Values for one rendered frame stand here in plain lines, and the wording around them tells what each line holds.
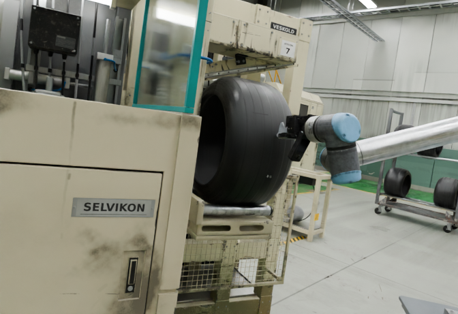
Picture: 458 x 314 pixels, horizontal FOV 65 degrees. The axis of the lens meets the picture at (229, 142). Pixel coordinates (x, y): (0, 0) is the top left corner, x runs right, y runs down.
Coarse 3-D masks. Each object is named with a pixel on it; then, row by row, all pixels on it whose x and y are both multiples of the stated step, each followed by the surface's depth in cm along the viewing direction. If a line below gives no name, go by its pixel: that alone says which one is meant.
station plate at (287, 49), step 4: (284, 40) 190; (284, 44) 191; (288, 44) 192; (292, 44) 193; (284, 48) 191; (288, 48) 192; (292, 48) 193; (280, 52) 190; (284, 52) 191; (288, 52) 192; (292, 52) 193; (288, 56) 193; (292, 56) 194
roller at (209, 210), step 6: (204, 204) 145; (210, 204) 146; (216, 204) 148; (222, 204) 149; (228, 204) 150; (234, 204) 152; (204, 210) 143; (210, 210) 144; (216, 210) 146; (222, 210) 147; (228, 210) 148; (234, 210) 149; (240, 210) 151; (246, 210) 152; (252, 210) 153; (258, 210) 155; (264, 210) 156; (270, 210) 157
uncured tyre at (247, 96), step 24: (216, 96) 177; (240, 96) 141; (264, 96) 146; (216, 120) 187; (240, 120) 136; (264, 120) 139; (216, 144) 190; (240, 144) 135; (264, 144) 137; (288, 144) 143; (216, 168) 186; (240, 168) 136; (264, 168) 140; (288, 168) 146; (216, 192) 146; (240, 192) 143; (264, 192) 147
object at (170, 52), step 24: (168, 0) 94; (192, 0) 76; (144, 24) 118; (168, 24) 92; (192, 24) 75; (144, 48) 115; (168, 48) 89; (192, 48) 71; (144, 72) 111; (168, 72) 87; (192, 72) 71; (144, 96) 108; (168, 96) 85; (192, 96) 72
